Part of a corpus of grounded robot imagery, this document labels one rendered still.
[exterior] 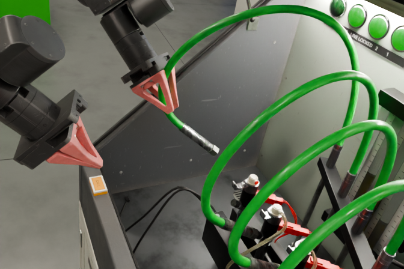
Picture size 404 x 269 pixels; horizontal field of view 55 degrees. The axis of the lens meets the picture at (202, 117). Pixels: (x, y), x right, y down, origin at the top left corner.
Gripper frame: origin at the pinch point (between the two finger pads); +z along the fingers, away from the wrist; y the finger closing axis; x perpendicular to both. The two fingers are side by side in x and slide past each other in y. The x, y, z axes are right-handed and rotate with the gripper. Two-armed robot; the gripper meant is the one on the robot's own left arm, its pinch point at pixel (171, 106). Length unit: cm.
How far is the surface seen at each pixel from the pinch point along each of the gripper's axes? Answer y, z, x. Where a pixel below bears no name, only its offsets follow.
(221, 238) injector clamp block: -0.2, 27.8, 5.8
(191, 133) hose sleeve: 2.9, 6.8, 0.7
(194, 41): -1.8, -7.7, -10.9
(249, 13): -0.3, -6.7, -20.9
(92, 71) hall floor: 229, -45, 148
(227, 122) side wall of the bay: 34.7, 13.8, 3.7
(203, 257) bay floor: 8.6, 35.0, 17.4
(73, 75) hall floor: 215, -50, 157
